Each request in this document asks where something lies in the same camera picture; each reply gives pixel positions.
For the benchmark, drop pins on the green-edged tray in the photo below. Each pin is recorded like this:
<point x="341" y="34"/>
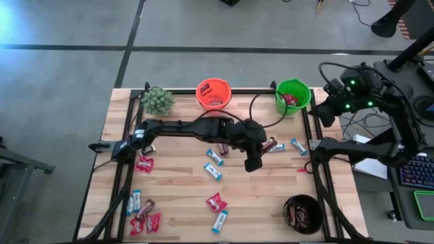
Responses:
<point x="415" y="205"/>

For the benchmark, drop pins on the black floor object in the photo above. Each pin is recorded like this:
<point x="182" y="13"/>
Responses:
<point x="230" y="1"/>

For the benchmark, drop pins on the grey metal cart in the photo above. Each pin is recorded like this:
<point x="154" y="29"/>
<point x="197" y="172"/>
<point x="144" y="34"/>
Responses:
<point x="20" y="166"/>

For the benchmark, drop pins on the black desk pole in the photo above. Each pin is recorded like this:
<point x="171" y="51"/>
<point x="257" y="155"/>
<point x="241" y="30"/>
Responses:
<point x="410" y="51"/>

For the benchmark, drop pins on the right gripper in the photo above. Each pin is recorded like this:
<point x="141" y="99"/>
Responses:
<point x="325" y="117"/>

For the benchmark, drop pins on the green plastic bucket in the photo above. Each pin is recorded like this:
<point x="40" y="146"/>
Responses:
<point x="281" y="108"/>

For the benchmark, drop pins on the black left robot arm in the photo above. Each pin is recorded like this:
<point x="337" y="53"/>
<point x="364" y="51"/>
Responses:
<point x="176" y="128"/>

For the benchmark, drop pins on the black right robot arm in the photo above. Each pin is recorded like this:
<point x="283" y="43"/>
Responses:
<point x="359" y="149"/>

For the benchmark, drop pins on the white paper sheet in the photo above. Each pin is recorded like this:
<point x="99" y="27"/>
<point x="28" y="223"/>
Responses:
<point x="369" y="167"/>

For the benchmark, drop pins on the orange plastic bucket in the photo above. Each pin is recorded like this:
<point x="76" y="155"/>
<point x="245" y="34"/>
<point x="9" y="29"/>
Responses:
<point x="213" y="106"/>

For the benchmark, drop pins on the brown candy bars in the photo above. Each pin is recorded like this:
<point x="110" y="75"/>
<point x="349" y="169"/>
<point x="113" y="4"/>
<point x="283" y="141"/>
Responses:
<point x="223" y="150"/>

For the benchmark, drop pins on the small red tag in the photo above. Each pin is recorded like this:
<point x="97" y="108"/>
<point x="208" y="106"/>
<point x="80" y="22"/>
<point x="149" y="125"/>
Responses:
<point x="301" y="170"/>

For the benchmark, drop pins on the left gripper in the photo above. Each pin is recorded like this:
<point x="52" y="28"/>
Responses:
<point x="253" y="162"/>

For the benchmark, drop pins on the grey side table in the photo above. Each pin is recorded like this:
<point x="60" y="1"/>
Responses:
<point x="407" y="203"/>

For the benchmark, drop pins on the silver aluminium bracket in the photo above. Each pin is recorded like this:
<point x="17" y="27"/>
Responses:
<point x="313" y="145"/>

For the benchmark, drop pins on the artificial green potted plant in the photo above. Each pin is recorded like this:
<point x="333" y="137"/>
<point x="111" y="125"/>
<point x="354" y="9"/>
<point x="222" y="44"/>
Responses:
<point x="157" y="101"/>

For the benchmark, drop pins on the backlit black keyboard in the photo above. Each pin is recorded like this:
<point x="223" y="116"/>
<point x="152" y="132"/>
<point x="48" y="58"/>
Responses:
<point x="420" y="173"/>

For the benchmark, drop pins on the black round desk device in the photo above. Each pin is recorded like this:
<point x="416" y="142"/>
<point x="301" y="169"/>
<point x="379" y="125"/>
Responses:
<point x="428" y="106"/>

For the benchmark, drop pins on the black floor stand pole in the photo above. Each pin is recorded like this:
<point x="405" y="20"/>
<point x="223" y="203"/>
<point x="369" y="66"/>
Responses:
<point x="384" y="26"/>

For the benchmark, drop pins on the black round bucket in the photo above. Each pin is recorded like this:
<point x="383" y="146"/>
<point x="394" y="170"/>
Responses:
<point x="313" y="203"/>

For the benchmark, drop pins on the hazard-striped floor mat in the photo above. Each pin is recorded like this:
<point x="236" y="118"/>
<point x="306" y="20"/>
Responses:
<point x="422" y="17"/>

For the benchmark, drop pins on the small dark chocolate bar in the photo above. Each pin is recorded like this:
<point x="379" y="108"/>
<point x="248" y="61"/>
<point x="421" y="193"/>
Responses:
<point x="148" y="149"/>

